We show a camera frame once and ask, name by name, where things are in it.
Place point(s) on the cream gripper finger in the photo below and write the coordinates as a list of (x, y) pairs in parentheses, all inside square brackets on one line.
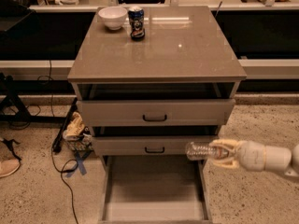
[(229, 163), (230, 145)]

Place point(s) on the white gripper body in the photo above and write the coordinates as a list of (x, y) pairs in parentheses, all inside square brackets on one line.
[(252, 155)]

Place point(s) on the clear plastic water bottle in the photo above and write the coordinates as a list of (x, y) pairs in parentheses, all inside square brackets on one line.
[(201, 151)]

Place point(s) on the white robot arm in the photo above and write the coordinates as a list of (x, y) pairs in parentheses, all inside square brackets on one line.
[(278, 160)]

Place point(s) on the grey middle drawer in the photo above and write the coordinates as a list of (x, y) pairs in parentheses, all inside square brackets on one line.
[(174, 145)]

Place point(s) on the grey drawer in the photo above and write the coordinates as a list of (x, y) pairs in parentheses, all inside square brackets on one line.
[(174, 145), (154, 189), (179, 112)]

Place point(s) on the grey top drawer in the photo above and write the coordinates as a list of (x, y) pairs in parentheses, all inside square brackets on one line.
[(179, 112)]

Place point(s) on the grey drawer cabinet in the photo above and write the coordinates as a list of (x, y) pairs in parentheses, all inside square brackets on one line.
[(183, 56)]

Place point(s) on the grey bottom drawer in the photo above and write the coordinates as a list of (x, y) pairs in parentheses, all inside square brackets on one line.
[(154, 189)]

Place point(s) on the blue soda can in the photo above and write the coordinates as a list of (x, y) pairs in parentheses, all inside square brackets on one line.
[(136, 20)]

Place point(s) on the white ceramic bowl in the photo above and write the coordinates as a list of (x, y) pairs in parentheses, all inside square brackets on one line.
[(113, 17)]

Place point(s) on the tan shoe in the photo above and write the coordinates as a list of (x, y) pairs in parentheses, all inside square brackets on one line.
[(9, 167)]

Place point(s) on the black middle drawer handle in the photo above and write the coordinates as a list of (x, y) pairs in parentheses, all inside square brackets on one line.
[(154, 150)]

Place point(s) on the black drawer handle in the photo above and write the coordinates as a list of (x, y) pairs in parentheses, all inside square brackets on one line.
[(154, 150), (149, 118)]

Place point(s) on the black top drawer handle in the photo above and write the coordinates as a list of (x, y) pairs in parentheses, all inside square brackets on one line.
[(149, 118)]

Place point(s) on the black table leg frame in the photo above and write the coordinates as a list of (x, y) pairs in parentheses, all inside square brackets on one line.
[(23, 115)]

